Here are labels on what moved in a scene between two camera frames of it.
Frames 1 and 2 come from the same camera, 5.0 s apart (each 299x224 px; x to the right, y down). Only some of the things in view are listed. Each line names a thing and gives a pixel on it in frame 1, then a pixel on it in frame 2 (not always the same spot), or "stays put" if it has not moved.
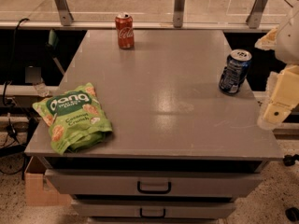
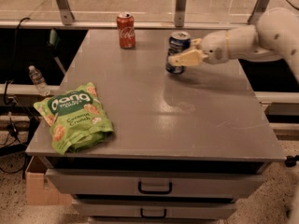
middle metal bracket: [178, 7] stays put
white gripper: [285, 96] → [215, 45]
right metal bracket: [253, 20] stays put
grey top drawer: [151, 183] stays put
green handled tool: [51, 46] stays put
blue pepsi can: [235, 70] → [178, 42]
